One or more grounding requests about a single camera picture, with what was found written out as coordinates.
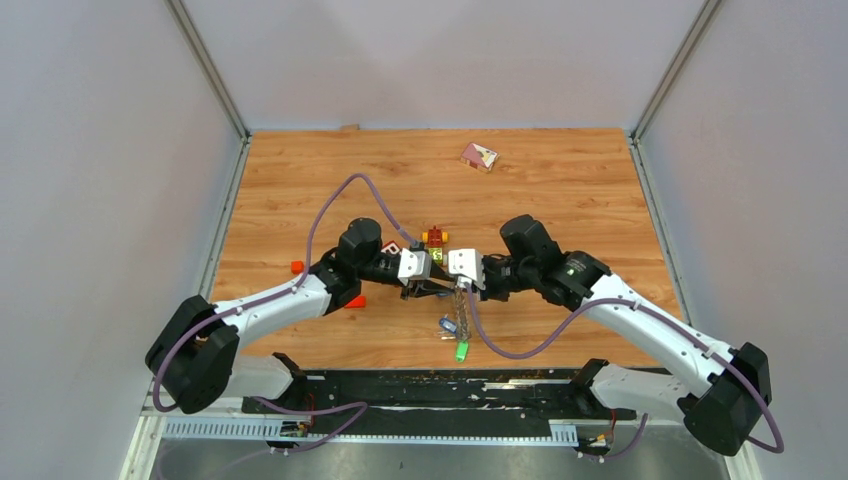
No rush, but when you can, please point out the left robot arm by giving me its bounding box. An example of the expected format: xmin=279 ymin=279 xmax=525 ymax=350
xmin=145 ymin=218 xmax=454 ymax=414

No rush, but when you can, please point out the aluminium frame post right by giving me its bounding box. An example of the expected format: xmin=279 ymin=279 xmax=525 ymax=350
xmin=630 ymin=0 xmax=724 ymax=143

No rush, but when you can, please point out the red window toy brick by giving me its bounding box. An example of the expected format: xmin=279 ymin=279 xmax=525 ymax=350
xmin=381 ymin=241 xmax=402 ymax=255

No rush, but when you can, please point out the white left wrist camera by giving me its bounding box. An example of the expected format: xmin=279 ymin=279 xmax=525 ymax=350
xmin=397 ymin=248 xmax=432 ymax=286

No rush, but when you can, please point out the small red toy brick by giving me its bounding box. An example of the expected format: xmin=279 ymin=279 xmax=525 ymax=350
xmin=344 ymin=295 xmax=367 ymax=309

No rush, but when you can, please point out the aluminium frame post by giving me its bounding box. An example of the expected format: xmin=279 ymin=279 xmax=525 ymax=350
xmin=164 ymin=0 xmax=250 ymax=143
xmin=630 ymin=0 xmax=724 ymax=143

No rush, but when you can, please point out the aluminium frame post left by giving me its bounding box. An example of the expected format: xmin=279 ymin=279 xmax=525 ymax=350
xmin=164 ymin=0 xmax=250 ymax=143

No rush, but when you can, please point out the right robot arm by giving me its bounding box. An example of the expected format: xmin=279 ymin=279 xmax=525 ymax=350
xmin=467 ymin=215 xmax=785 ymax=456

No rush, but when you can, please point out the chain of metal keyrings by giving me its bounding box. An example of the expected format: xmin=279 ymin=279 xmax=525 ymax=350
xmin=450 ymin=288 xmax=473 ymax=342

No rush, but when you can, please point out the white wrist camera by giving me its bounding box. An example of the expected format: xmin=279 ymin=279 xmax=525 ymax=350
xmin=397 ymin=248 xmax=432 ymax=286
xmin=448 ymin=248 xmax=486 ymax=290

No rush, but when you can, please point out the red toy brick car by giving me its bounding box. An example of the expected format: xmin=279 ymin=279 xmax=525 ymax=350
xmin=421 ymin=225 xmax=449 ymax=266

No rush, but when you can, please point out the blue key tag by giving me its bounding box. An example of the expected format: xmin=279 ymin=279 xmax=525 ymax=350
xmin=439 ymin=317 xmax=458 ymax=334

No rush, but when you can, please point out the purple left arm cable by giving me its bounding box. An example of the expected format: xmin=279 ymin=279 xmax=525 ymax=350
xmin=152 ymin=173 xmax=419 ymax=458

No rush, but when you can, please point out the red patterned card box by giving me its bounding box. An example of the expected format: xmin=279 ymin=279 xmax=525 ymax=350
xmin=460 ymin=142 xmax=500 ymax=173

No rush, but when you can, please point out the green key tag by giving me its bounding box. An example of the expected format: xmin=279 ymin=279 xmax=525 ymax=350
xmin=455 ymin=340 xmax=469 ymax=363

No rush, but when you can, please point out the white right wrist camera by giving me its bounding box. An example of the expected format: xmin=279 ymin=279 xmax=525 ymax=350
xmin=448 ymin=248 xmax=486 ymax=290

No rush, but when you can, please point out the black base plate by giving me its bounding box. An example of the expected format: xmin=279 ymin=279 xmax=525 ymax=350
xmin=278 ymin=368 xmax=637 ymax=438

